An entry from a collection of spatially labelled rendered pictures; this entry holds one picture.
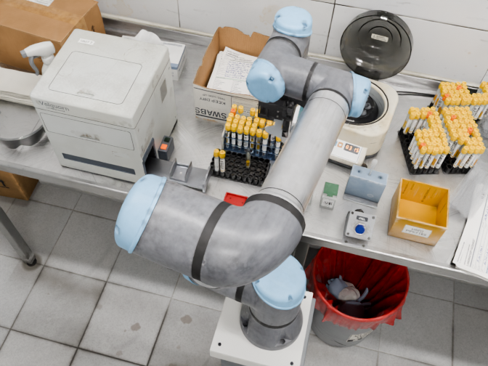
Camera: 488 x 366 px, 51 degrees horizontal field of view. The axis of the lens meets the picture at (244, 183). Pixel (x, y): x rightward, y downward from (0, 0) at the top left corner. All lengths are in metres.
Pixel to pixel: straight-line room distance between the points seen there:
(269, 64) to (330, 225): 0.64
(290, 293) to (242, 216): 0.41
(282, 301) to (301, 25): 0.54
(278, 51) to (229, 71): 0.76
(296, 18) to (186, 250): 0.53
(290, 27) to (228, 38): 0.79
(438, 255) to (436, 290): 0.98
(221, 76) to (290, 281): 0.84
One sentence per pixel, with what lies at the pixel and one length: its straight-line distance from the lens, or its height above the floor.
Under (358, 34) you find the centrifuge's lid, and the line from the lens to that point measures 1.69.
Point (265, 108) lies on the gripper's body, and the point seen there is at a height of 1.25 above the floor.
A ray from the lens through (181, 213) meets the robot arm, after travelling 0.67.
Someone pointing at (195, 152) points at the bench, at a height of 0.88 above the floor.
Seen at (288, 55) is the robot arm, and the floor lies 1.48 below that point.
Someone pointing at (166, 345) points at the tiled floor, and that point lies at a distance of 2.22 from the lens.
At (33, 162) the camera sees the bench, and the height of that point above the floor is 0.88.
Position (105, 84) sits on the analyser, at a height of 1.18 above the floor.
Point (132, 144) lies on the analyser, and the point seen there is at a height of 1.06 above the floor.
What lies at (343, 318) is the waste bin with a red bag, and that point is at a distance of 1.83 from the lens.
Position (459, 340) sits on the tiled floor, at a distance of 2.41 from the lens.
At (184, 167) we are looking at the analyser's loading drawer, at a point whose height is 0.91.
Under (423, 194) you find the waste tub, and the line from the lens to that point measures 1.51.
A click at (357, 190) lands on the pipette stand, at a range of 1.48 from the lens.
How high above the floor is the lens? 2.11
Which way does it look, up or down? 55 degrees down
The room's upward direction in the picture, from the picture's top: 3 degrees clockwise
